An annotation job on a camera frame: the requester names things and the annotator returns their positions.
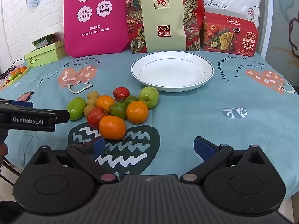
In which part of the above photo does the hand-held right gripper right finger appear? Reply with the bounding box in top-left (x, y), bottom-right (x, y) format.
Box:
top-left (180, 136), bottom-right (269, 182)

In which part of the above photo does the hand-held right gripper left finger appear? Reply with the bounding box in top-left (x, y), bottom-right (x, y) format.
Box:
top-left (30, 136), bottom-right (119, 185)

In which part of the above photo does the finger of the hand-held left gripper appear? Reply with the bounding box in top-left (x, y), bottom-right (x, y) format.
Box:
top-left (0, 107), bottom-right (70, 132)
top-left (0, 99), bottom-right (34, 109)

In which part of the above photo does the orange tangerine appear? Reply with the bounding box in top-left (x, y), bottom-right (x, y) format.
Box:
top-left (98, 115), bottom-right (127, 140)
top-left (126, 100), bottom-right (149, 124)
top-left (96, 95), bottom-right (115, 113)

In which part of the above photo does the red tomato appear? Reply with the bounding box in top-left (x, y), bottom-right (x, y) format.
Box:
top-left (87, 107), bottom-right (107, 129)
top-left (113, 87), bottom-right (131, 102)

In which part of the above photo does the large green tomato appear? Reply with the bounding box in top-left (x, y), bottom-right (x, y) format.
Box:
top-left (111, 102), bottom-right (128, 120)

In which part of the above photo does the small green tomato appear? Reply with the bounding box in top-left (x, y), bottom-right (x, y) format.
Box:
top-left (124, 95), bottom-right (139, 106)

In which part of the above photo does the green apple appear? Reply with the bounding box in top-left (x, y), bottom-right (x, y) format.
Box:
top-left (138, 86), bottom-right (160, 109)

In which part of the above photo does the white plate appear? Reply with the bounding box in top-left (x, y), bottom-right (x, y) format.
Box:
top-left (130, 51), bottom-right (215, 92)

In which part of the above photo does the black smartphone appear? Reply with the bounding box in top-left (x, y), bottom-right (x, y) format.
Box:
top-left (17, 91), bottom-right (34, 102)

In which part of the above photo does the yellow-green tray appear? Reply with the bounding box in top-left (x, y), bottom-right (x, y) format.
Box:
top-left (4, 66), bottom-right (29, 87)

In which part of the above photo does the blue printed tablecloth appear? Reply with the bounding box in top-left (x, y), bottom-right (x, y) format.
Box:
top-left (0, 49), bottom-right (299, 201)

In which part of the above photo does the light green box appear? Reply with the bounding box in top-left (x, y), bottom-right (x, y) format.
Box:
top-left (24, 39), bottom-right (68, 69)

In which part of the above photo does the green patterned bowl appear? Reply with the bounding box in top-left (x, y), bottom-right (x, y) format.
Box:
top-left (31, 33), bottom-right (64, 50)

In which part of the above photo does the pink tote bag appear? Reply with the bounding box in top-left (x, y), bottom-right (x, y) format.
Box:
top-left (64, 0), bottom-right (130, 58)

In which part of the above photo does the red cracker box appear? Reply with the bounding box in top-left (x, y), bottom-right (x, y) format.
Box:
top-left (201, 12), bottom-right (259, 58)

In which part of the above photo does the red patterned gift bag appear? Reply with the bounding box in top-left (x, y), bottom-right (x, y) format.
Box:
top-left (123, 0), bottom-right (205, 54)

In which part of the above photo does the white pole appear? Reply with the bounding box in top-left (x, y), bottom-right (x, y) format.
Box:
top-left (258, 0), bottom-right (275, 52)

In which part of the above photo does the black cable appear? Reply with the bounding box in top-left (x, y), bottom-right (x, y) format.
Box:
top-left (0, 58), bottom-right (25, 80)

